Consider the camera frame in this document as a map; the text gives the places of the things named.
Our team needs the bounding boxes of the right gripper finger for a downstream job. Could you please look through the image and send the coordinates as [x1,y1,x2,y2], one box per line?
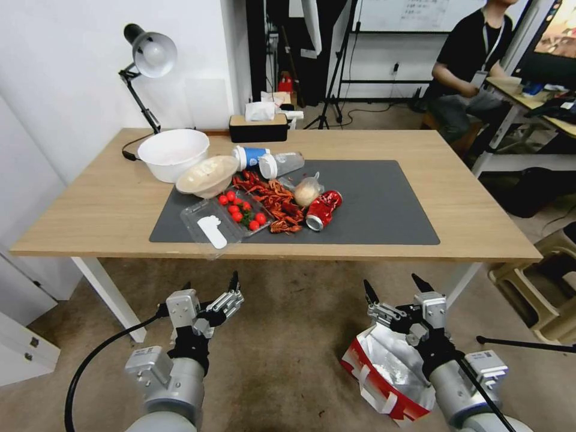
[412,273,436,296]
[363,278,409,334]

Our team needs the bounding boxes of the red white food delivery bag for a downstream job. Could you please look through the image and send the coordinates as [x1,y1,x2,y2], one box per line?
[340,326,436,427]

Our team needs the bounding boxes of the bread in clear bag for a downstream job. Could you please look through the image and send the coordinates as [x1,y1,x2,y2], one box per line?
[293,172,326,208]

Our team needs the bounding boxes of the clear plastic clamshell box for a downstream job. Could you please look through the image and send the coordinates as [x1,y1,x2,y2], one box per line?
[179,188,274,262]

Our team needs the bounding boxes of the wooden table white legs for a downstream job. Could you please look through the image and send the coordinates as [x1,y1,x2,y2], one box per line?
[8,128,543,343]

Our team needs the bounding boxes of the black tripod leg rod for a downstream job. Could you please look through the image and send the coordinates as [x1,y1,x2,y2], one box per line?
[476,335,576,355]

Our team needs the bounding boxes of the dark grey desk mat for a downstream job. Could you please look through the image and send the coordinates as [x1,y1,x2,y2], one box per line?
[149,160,441,246]

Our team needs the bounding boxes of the red crayfish shells pile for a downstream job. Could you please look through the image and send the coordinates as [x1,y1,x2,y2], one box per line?
[232,170,305,235]

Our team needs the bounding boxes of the beige lidded takeaway bowl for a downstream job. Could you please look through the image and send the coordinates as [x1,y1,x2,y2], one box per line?
[175,155,239,200]

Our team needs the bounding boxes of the beige plastic stool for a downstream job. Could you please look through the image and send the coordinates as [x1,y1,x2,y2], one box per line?
[488,227,576,345]

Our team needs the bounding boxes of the crushed red soda can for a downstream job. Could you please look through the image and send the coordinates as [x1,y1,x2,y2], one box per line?
[305,190,344,233]

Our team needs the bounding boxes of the large white plastic bowl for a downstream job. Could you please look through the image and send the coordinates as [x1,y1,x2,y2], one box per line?
[137,129,211,184]

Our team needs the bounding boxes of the blue white paper cup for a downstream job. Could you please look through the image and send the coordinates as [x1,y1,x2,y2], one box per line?
[232,145,272,172]

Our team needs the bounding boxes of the black backpack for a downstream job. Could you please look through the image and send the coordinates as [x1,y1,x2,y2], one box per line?
[498,167,576,219]

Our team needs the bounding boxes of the clear plastic cup white lid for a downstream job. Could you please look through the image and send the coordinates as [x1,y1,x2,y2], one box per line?
[258,151,305,179]

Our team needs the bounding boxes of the wooden seat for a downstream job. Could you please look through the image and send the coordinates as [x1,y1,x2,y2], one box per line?
[421,110,486,158]

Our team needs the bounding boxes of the white cabinet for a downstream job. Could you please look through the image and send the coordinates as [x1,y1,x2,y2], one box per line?
[0,97,85,388]

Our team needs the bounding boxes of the black tissue box wooden lid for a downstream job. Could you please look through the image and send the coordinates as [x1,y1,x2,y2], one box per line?
[228,113,290,143]

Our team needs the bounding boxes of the white tissue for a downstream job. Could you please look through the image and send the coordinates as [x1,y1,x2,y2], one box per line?
[245,101,276,122]

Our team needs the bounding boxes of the black desk lamp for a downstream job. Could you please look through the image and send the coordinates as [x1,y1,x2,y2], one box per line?
[118,23,179,136]

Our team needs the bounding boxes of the person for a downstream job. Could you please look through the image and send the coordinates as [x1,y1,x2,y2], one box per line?
[425,0,518,143]

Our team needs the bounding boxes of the large display screen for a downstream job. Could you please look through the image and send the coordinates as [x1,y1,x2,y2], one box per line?
[512,0,576,84]

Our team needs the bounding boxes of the white hanging cloth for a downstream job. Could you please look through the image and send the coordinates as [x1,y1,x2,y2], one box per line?
[300,0,344,57]

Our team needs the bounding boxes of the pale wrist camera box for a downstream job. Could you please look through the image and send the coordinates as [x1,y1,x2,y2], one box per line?
[165,290,202,333]
[412,291,447,336]

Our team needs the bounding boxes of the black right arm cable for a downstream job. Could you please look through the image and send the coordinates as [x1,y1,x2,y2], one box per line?
[453,350,518,432]

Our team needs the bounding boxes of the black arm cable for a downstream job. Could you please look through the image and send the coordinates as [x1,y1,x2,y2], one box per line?
[453,350,518,432]
[64,304,170,432]

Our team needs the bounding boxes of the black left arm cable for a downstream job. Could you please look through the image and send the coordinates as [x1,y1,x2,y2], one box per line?
[64,304,170,432]

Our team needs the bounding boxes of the black lamp cable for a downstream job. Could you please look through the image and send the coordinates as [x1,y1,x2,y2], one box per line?
[121,134,156,162]

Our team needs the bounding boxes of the wooden desk white frame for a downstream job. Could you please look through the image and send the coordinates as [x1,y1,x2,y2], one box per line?
[471,76,576,177]

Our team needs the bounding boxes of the black camera tripod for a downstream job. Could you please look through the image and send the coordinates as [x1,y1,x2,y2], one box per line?
[304,0,361,131]

